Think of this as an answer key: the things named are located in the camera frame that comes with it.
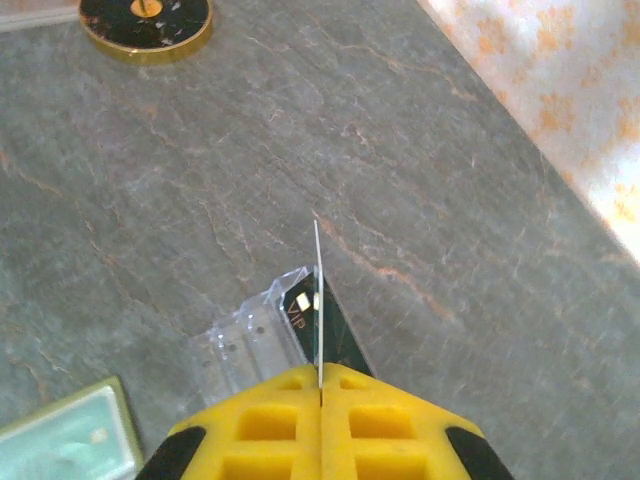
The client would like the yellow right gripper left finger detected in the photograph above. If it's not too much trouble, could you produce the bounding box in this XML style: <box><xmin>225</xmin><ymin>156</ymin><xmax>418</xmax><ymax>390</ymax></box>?
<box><xmin>134</xmin><ymin>362</ymin><xmax>321</xmax><ymax>480</ymax></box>

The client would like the clear acrylic card stand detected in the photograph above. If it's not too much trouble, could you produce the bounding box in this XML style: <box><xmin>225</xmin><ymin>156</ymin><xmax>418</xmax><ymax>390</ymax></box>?
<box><xmin>187</xmin><ymin>264</ymin><xmax>321</xmax><ymax>409</ymax></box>

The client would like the gold wire stand black base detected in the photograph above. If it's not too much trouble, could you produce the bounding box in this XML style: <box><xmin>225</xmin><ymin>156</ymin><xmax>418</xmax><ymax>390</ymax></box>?
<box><xmin>78</xmin><ymin>0</ymin><xmax>215</xmax><ymax>66</ymax></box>

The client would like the small green black block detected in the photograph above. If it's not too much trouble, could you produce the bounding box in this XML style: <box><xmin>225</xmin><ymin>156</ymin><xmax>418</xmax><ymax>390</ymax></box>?
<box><xmin>282</xmin><ymin>264</ymin><xmax>376</xmax><ymax>379</ymax></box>

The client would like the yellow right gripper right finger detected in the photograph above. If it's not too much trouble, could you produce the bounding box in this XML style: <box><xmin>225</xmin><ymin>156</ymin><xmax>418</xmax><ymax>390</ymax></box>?
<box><xmin>319</xmin><ymin>362</ymin><xmax>516</xmax><ymax>480</ymax></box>

